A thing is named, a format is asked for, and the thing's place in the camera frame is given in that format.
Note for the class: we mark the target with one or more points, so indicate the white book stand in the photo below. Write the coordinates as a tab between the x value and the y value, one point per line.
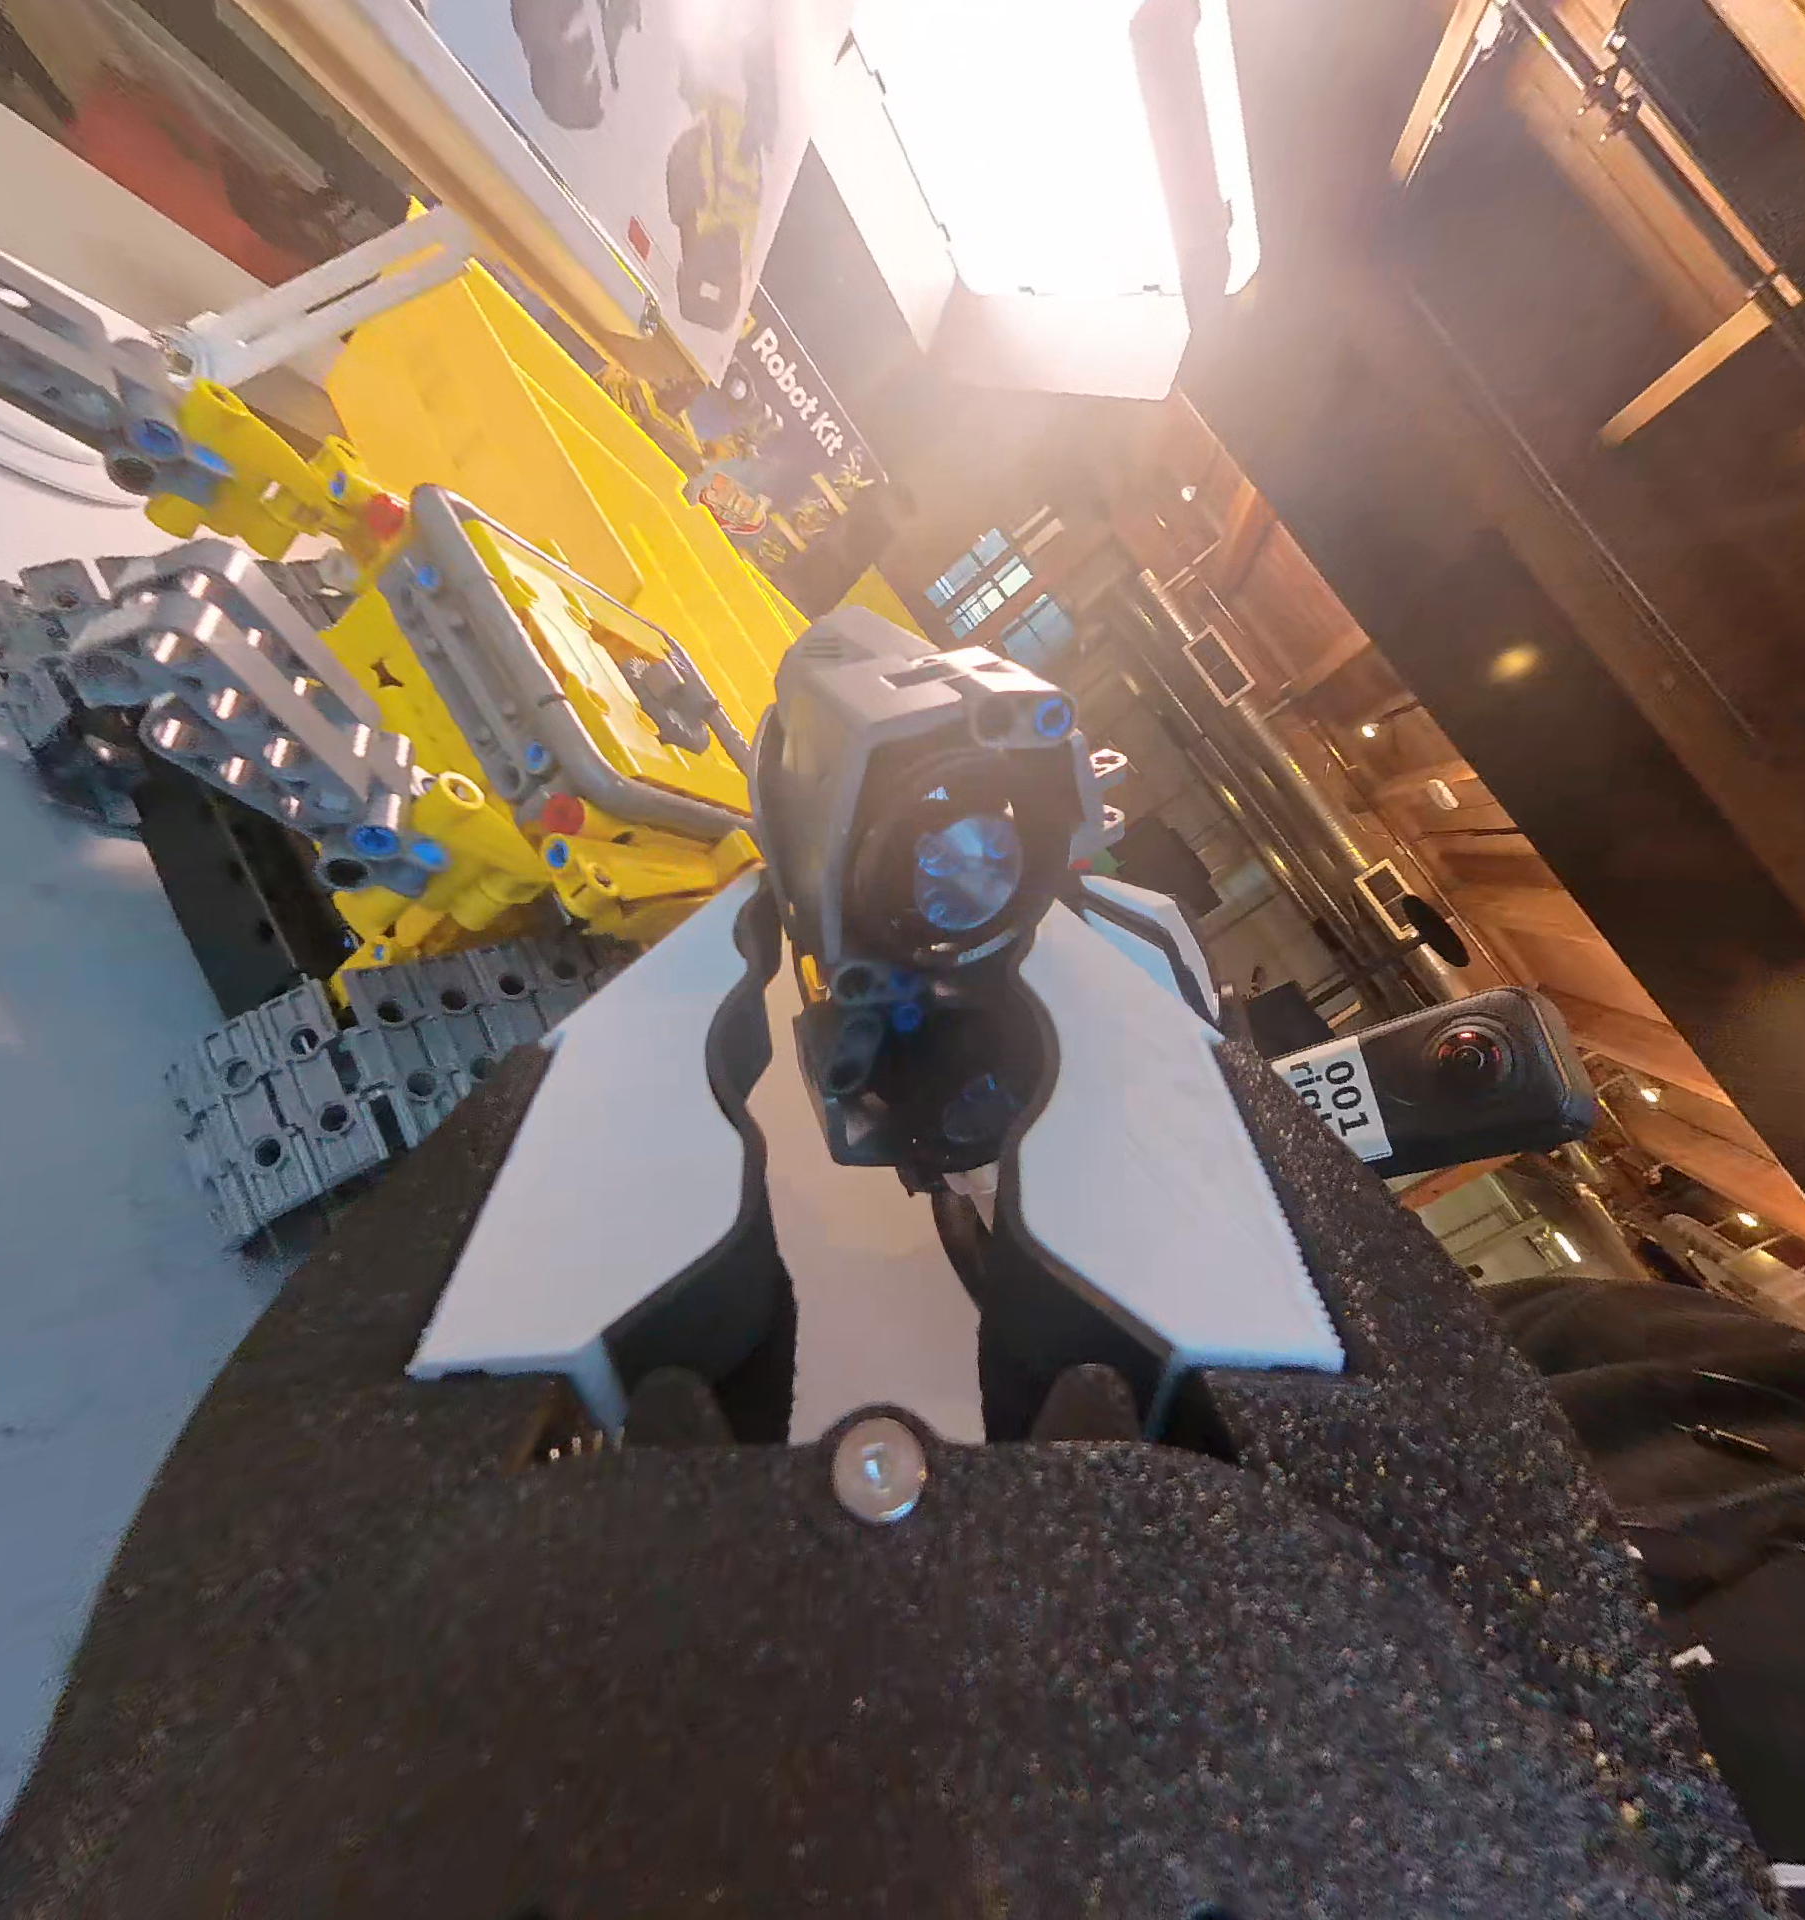
19	445

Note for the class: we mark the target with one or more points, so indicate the building instruction booklet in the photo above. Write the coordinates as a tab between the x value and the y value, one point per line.
590	120

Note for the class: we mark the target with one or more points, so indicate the person's right forearm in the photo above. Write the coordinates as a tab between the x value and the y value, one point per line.
1713	1441

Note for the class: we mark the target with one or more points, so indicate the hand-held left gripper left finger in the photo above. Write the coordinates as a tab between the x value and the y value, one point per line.
590	1200

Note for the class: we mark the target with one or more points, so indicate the grey toy robot head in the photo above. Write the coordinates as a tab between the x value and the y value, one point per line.
903	750

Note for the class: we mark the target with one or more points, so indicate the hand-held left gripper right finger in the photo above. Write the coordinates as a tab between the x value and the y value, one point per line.
1188	1200

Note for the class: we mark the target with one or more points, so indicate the robot kit box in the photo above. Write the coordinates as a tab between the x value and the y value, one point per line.
800	450

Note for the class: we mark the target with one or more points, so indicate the bright ceiling light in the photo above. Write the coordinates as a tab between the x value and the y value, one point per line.
1053	151

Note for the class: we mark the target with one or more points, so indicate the yellow tracked toy robot body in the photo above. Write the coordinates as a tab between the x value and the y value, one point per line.
513	601

